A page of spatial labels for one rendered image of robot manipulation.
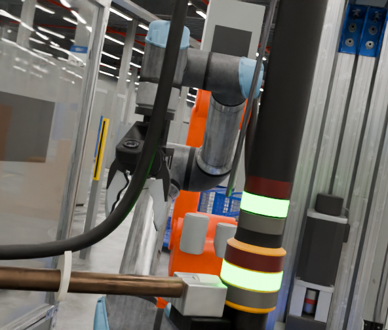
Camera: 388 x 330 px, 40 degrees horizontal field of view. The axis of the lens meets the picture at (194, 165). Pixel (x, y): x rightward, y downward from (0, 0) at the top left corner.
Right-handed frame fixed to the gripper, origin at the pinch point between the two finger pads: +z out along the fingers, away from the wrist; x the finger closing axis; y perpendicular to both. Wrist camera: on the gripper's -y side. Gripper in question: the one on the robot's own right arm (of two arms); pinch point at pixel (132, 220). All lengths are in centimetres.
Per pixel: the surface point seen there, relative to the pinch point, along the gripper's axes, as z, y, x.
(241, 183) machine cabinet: 61, 1033, 94
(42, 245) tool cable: -8, -59, -13
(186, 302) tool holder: -6, -55, -22
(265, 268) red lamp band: -9, -52, -26
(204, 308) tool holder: -5, -54, -23
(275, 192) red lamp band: -14, -52, -26
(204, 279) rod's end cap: -7, -53, -22
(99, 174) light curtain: 46, 488, 199
